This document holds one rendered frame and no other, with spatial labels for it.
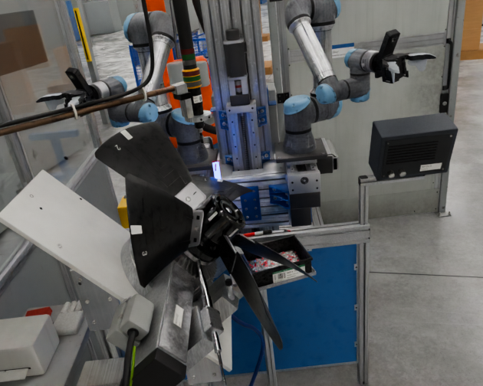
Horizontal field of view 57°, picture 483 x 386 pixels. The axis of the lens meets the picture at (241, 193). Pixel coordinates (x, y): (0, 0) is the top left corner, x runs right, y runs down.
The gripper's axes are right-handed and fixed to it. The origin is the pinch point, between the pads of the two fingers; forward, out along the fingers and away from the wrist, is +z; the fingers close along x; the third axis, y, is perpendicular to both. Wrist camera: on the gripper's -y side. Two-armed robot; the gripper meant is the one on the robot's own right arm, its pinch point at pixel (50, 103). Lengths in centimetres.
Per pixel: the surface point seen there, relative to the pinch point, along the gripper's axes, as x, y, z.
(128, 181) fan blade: -69, -6, 41
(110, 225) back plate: -45, 21, 25
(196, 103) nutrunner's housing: -65, -13, 9
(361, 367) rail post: -111, 121, -47
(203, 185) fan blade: -57, 20, -5
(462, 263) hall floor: -148, 127, -160
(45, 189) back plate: -34.2, 7.7, 34.6
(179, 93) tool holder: -62, -16, 13
